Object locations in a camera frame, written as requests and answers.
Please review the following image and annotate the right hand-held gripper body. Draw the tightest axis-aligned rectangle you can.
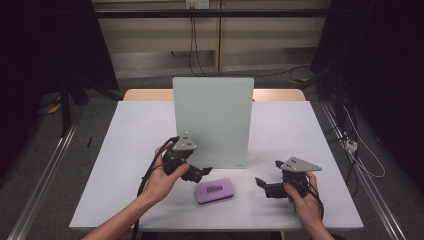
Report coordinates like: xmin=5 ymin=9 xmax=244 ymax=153
xmin=262 ymin=156 xmax=323 ymax=200

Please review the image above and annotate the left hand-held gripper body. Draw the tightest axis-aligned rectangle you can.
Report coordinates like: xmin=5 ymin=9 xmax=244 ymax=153
xmin=161 ymin=131 xmax=205 ymax=184

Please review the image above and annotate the purple whiteboard eraser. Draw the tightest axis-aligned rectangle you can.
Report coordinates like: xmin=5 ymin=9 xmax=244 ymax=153
xmin=194 ymin=177 xmax=236 ymax=205

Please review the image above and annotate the pale glass whiteboard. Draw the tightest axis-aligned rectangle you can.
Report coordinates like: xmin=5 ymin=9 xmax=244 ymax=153
xmin=172 ymin=76 xmax=255 ymax=170

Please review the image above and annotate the person's left hand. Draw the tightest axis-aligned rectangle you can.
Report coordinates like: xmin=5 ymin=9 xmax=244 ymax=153
xmin=141 ymin=142 xmax=191 ymax=205

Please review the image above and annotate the person's right hand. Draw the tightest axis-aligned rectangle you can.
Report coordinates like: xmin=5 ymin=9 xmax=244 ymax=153
xmin=283 ymin=171 xmax=324 ymax=232

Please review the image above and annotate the white table cover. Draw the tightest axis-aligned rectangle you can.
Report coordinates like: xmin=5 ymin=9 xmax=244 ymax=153
xmin=68 ymin=100 xmax=364 ymax=232

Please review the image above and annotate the wooden table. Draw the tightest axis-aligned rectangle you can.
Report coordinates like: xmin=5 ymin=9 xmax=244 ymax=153
xmin=123 ymin=88 xmax=307 ymax=102

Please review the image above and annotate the black metal stand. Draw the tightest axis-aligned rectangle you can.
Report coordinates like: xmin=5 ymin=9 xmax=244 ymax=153
xmin=58 ymin=78 xmax=73 ymax=138

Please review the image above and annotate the black curtain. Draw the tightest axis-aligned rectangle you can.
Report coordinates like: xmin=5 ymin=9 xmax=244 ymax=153
xmin=0 ymin=0 xmax=120 ymax=101
xmin=309 ymin=0 xmax=424 ymax=188

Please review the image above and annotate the black horizontal bar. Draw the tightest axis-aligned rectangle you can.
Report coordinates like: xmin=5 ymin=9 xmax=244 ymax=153
xmin=94 ymin=8 xmax=334 ymax=19

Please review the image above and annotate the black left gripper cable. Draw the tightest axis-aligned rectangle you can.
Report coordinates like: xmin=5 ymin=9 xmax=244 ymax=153
xmin=130 ymin=135 xmax=181 ymax=240

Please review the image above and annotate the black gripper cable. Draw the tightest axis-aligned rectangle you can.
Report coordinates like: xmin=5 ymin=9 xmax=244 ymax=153
xmin=299 ymin=179 xmax=325 ymax=222
xmin=130 ymin=135 xmax=181 ymax=240

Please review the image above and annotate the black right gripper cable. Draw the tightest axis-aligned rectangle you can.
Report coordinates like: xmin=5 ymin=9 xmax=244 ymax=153
xmin=299 ymin=179 xmax=325 ymax=222

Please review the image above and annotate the white floor cable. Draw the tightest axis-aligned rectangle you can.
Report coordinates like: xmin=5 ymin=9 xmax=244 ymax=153
xmin=342 ymin=104 xmax=387 ymax=179

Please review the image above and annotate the metal floor rail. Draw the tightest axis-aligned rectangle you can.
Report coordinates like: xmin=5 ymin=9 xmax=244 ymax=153
xmin=6 ymin=114 xmax=84 ymax=240
xmin=320 ymin=99 xmax=409 ymax=240

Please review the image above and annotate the black hanging wall cable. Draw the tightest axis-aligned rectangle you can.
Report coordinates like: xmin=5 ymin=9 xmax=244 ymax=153
xmin=188 ymin=15 xmax=209 ymax=78

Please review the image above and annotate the white wall socket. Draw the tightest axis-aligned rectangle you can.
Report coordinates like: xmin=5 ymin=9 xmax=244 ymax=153
xmin=185 ymin=0 xmax=211 ymax=10

